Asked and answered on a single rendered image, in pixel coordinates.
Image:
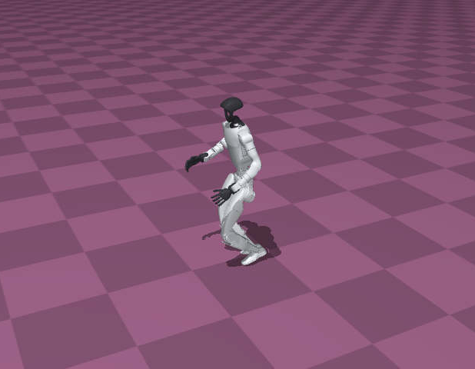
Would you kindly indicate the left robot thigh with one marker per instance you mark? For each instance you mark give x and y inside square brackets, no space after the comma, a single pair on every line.
[235,208]

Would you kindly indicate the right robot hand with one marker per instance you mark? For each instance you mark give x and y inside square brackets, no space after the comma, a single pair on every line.
[194,160]

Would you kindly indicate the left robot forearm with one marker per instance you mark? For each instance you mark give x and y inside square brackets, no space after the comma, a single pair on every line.
[246,177]

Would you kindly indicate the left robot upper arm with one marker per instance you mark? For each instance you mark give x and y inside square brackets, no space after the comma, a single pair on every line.
[247,141]

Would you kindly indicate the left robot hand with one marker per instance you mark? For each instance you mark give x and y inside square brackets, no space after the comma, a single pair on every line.
[224,194]

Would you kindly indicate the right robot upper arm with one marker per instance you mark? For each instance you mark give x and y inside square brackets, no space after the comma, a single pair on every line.
[223,142]

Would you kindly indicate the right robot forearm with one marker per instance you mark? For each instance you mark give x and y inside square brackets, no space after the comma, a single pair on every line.
[214,151]

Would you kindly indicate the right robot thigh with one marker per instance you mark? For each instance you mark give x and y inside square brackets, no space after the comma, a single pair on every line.
[221,209]

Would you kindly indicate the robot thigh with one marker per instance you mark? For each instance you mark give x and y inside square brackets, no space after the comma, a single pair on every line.
[221,209]
[235,208]

